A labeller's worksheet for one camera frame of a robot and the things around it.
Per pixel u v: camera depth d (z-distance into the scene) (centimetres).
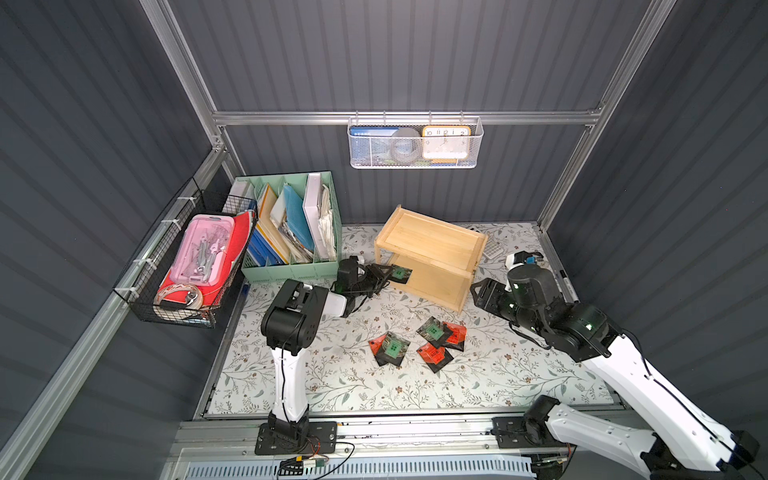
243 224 77
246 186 98
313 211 91
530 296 49
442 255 85
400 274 102
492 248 112
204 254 72
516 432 73
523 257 60
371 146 91
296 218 94
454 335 91
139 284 61
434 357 87
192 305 66
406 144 89
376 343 89
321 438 74
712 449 38
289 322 55
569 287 107
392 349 88
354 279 85
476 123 89
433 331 91
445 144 89
